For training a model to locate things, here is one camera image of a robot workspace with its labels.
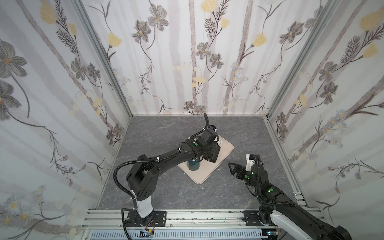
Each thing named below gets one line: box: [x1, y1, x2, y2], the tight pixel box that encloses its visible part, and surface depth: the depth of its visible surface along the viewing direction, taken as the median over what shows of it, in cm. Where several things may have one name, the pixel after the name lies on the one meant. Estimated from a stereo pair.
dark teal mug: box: [187, 157, 201, 171], surface depth 88 cm
